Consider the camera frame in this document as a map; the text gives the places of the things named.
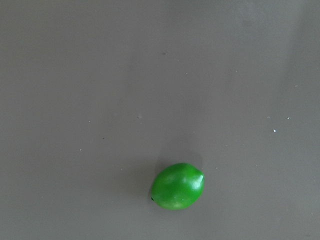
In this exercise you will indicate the green lime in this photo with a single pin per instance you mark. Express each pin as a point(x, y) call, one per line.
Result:
point(178, 186)

